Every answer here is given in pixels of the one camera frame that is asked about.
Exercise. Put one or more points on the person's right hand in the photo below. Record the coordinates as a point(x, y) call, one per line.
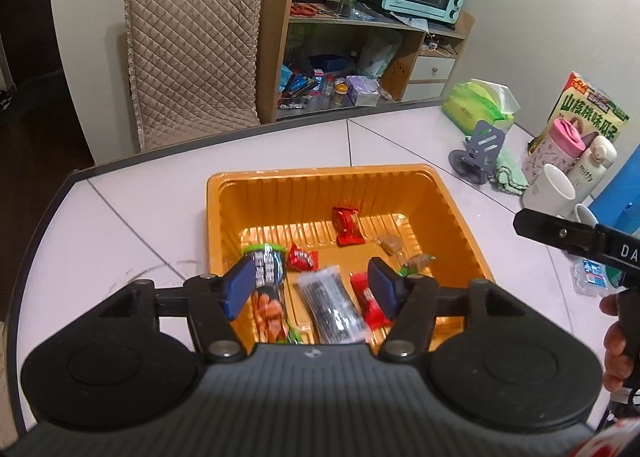
point(615, 342)

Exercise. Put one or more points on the green tissue pack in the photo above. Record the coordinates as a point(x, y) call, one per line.
point(475, 104)

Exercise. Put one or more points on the black silver snack packet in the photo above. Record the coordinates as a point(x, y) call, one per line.
point(330, 307)

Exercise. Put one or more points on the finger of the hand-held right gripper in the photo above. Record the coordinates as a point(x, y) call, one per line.
point(555, 232)

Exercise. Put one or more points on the green candy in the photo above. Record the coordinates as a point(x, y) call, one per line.
point(417, 263)

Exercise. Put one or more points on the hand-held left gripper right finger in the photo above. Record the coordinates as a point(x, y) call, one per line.
point(382, 287)

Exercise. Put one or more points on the brown candy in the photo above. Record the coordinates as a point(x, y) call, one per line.
point(391, 244)

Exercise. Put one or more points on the orange plastic tray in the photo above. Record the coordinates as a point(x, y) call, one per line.
point(340, 197)

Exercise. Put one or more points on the grey phone stand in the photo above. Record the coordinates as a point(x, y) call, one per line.
point(482, 152)

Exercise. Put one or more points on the red patterned clothing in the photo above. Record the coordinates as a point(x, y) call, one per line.
point(610, 437)

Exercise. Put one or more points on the long green black sausage packet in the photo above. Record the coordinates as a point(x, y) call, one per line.
point(270, 302)

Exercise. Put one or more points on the pink bottle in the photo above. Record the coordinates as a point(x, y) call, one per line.
point(552, 149)

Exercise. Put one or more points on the white mug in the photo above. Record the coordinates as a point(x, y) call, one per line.
point(547, 192)

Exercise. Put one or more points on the white patterned cup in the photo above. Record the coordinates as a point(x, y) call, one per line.
point(585, 216)

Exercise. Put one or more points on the red scissors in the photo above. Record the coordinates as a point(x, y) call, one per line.
point(302, 11)

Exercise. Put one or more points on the blue box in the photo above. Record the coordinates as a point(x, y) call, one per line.
point(620, 192)

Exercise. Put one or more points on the purple box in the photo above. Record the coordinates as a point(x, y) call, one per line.
point(362, 91)

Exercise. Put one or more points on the white plastic bag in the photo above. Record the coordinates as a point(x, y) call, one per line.
point(382, 54)

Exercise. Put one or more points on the wooden shelf unit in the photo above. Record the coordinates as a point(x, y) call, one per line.
point(272, 52)

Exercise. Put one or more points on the clear plastic water bottle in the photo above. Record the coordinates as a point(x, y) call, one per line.
point(592, 277)

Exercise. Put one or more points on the red square snack packet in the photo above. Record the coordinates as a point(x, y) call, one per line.
point(370, 309)

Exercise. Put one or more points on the small yellow lid bottle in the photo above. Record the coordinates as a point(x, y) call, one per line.
point(339, 94)

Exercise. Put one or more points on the green cloth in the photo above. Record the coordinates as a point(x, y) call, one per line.
point(512, 172)

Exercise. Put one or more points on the beige quilted chair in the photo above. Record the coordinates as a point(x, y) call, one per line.
point(195, 52)

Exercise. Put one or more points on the red candy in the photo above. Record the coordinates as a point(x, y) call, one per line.
point(346, 224)
point(302, 257)

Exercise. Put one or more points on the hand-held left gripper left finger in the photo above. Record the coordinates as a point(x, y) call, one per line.
point(240, 287)

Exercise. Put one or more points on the yellow green snack box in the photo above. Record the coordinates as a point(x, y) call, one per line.
point(595, 107)

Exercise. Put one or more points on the white bottle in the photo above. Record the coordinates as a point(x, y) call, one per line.
point(595, 167)

